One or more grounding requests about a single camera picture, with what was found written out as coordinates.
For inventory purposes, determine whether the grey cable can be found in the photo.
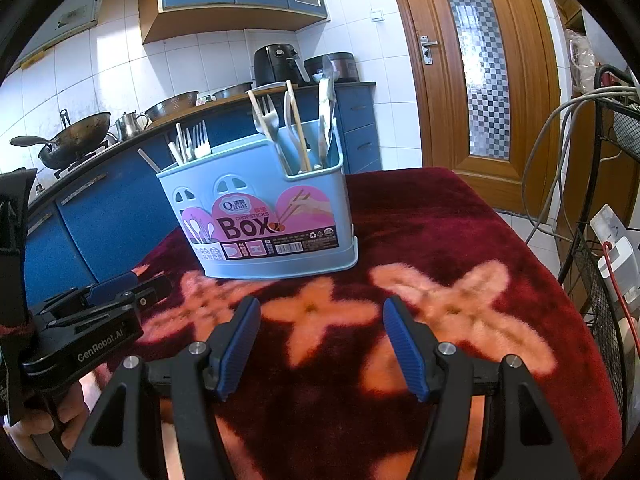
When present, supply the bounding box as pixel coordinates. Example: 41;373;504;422
542;97;640;241

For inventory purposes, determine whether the plastic-wrapped package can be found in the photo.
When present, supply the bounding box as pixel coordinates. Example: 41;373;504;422
565;29;598;95

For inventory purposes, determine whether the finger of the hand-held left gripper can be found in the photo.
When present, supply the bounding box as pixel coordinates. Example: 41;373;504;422
35;271;140;323
50;274;173;328

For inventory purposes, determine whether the white power strip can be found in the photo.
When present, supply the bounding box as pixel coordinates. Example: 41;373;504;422
590;204;640;311

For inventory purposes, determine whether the metal colander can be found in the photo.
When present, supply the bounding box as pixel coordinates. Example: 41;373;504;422
144;91;199;122

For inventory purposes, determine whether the red cable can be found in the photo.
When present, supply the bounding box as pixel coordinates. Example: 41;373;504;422
602;242;636;321

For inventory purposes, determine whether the cream two-piece chopstick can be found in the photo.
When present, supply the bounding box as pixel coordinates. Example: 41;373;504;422
137;148;162;173

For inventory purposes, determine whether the black air fryer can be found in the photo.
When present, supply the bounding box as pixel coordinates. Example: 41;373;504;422
253;44;311;88

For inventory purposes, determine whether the blue kitchen base cabinet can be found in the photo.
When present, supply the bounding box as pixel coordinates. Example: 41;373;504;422
22;81;383;311

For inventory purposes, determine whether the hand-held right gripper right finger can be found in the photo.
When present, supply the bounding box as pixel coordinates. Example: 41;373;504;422
382;296;576;480

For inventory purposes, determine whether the white cable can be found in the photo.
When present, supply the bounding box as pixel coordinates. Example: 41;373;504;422
522;85;640;221

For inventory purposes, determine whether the dark rice cooker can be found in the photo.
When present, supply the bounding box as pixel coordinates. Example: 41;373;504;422
303;52;360;83

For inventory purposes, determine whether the steel table knife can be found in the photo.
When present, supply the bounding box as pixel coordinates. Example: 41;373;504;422
314;54;342;168

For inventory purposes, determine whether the dark metal wok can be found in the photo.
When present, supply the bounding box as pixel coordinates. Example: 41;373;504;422
37;111;112;170

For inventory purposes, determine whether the person's left hand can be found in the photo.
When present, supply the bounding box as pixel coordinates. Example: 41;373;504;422
17;380;93;461

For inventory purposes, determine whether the white range hood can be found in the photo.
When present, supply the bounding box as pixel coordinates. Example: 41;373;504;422
10;0;113;68

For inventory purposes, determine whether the wooden door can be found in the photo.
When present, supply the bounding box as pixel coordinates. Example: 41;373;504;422
385;0;566;216

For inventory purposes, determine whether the light blue utensil holder box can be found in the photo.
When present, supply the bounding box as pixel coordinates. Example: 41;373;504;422
156;120;359;281

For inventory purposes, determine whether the red floral plush blanket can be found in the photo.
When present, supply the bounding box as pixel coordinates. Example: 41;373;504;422
95;167;623;480

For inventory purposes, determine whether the small metal pitcher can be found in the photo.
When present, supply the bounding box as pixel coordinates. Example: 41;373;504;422
115;111;151;142

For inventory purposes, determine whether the wooden shelf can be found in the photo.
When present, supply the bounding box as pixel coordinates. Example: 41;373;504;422
550;0;601;101

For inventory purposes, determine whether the black wire rack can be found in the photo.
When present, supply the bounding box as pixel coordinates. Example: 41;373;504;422
557;65;640;411

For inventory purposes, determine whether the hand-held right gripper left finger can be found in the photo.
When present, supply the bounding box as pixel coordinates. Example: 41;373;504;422
62;296;262;480

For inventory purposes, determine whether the shallow metal bowl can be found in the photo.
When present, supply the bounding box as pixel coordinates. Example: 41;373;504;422
212;82;254;101

